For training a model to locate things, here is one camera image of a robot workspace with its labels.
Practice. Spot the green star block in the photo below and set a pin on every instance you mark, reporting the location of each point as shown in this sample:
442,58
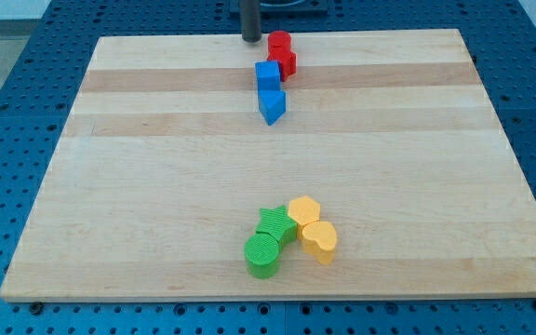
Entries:
276,223

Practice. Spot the yellow hexagon block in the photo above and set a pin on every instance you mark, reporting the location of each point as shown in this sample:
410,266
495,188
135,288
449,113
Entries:
303,210

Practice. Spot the green cylinder block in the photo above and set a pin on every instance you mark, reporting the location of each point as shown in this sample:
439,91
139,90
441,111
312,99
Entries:
262,255

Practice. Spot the yellow heart block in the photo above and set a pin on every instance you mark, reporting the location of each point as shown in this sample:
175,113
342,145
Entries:
319,239

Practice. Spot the light wooden board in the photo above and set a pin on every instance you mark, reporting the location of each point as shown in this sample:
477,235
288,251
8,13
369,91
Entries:
157,179

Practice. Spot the red cylinder block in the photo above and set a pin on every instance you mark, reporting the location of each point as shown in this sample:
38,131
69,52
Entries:
279,41

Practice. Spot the blue cube block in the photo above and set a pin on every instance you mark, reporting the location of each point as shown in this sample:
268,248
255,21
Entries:
268,75

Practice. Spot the blue triangle block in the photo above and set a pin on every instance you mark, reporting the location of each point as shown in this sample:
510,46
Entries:
272,105

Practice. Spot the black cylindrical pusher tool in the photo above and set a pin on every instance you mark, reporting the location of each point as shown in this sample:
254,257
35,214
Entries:
250,20

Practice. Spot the red star block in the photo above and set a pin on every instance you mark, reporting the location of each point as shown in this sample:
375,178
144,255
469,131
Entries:
287,63

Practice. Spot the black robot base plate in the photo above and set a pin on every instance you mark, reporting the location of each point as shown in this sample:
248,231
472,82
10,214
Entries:
275,8

